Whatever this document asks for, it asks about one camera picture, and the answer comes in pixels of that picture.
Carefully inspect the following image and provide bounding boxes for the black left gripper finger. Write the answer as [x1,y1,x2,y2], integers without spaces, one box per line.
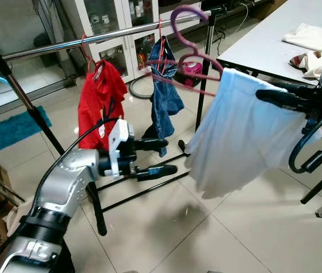
[136,164,179,183]
[133,137,170,153]

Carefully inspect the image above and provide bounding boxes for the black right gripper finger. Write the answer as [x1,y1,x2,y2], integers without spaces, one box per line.
[256,88,304,113]
[271,81,320,96]

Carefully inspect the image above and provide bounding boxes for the white t-shirt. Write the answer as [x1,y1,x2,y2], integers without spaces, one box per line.
[185,67,322,198]

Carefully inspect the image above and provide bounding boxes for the red plastic hanger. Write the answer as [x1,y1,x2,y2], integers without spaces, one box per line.
[80,33,107,75]
[152,20,175,75]
[138,5,225,97]

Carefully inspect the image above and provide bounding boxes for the blue denim garment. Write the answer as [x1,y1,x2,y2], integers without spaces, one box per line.
[144,37,185,157]

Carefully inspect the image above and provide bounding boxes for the cream trousers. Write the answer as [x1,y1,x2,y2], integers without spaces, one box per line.
[282,17,322,53]

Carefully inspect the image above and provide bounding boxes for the grey folding table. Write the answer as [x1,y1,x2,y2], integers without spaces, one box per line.
[216,0,322,205]

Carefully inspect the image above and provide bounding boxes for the red FILA t-shirt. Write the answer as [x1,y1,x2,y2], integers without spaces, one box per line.
[77,59,128,151]

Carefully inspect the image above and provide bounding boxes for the pink vacuum cleaner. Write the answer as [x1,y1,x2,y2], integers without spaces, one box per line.
[175,60,204,77]

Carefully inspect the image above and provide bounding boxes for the teal shaggy rug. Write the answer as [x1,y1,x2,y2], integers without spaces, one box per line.
[0,105,52,155]

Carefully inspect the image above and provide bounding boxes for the black steel clothes rack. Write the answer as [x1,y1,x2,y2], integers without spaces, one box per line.
[0,7,227,237]

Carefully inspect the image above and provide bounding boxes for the white glass door cabinet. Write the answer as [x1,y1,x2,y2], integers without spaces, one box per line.
[58,0,218,80]

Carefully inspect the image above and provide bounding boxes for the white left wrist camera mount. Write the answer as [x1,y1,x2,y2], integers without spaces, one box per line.
[108,118,132,178]

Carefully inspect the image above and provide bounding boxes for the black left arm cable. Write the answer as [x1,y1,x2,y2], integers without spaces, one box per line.
[36,117,119,217]

